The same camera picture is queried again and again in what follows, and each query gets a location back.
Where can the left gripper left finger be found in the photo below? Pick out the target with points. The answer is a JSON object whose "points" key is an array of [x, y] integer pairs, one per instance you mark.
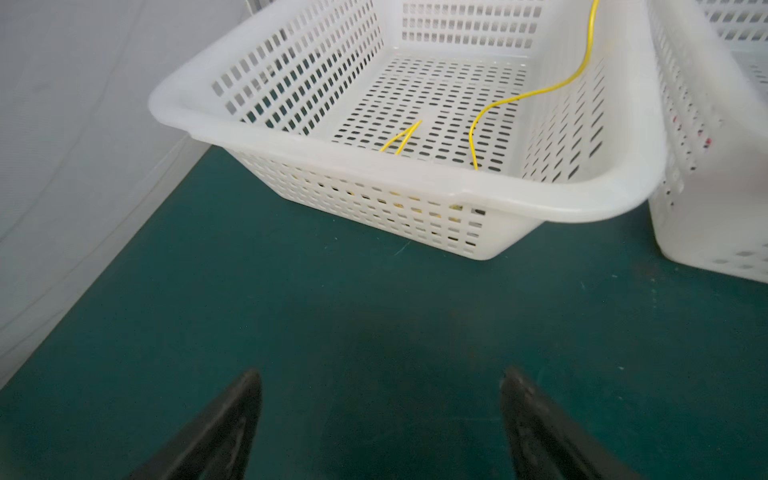
{"points": [[217, 443]]}

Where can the left white plastic basket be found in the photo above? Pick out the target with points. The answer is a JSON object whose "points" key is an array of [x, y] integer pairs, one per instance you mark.
{"points": [[462, 125]]}

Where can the middle white plastic basket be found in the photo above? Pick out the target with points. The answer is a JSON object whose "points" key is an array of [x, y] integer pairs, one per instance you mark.
{"points": [[710, 211]]}

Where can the green table mat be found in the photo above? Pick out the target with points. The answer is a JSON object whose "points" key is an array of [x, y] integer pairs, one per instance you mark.
{"points": [[382, 358]]}

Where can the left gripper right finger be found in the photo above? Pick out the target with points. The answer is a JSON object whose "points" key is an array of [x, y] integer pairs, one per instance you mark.
{"points": [[545, 442]]}

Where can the white plastic basket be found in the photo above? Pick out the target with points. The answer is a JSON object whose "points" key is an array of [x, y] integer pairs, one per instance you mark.
{"points": [[462, 125], [710, 211]]}

